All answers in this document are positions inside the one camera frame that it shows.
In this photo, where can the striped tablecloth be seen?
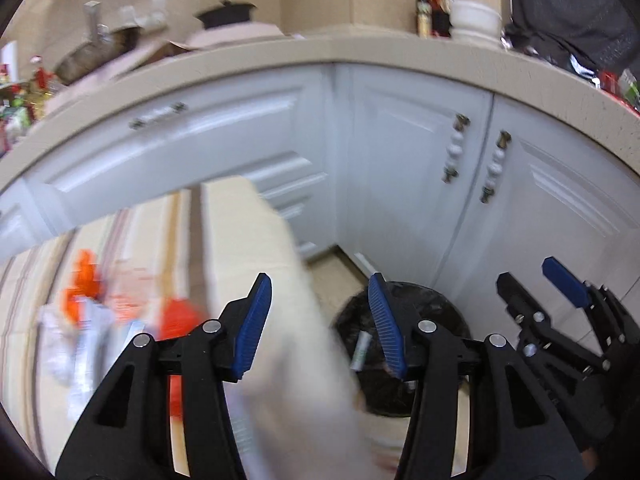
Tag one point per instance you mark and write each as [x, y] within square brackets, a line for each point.
[240, 240]

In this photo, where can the beige stone countertop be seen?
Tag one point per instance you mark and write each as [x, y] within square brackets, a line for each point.
[320, 50]

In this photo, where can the black pot lid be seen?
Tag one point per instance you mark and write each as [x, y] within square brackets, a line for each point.
[225, 12]

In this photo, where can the white cabinet drawer front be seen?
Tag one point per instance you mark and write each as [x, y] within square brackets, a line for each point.
[200, 130]

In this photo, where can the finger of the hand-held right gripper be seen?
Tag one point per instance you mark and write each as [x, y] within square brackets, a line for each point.
[565, 280]
[515, 295]

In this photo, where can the dark cloth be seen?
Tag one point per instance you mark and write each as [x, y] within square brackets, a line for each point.
[570, 5]

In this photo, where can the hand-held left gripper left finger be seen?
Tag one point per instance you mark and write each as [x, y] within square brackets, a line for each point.
[252, 330]

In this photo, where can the white ceramic pot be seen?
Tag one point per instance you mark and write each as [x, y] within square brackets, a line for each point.
[475, 20]

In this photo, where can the white cabinet door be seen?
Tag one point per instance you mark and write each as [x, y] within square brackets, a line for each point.
[560, 210]
[400, 160]

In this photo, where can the metal wok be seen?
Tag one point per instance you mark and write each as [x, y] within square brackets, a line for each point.
[95, 57]

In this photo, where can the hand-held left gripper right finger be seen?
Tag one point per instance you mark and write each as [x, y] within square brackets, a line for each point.
[385, 325]

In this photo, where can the white plastic wrapper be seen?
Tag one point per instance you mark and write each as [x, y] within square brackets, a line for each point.
[55, 332]

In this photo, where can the pile of colourful packets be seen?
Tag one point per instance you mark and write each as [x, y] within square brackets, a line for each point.
[20, 110]

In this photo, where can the black trash bin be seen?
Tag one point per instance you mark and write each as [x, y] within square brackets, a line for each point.
[440, 310]

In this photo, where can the white lower cabinet front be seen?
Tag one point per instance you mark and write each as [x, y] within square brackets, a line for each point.
[300, 200]

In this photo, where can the pink board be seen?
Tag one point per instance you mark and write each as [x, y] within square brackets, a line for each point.
[240, 36]

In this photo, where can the white wall hook rack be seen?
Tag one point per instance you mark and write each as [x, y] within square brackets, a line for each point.
[145, 12]

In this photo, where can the white toothpaste tube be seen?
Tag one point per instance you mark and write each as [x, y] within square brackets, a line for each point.
[361, 352]

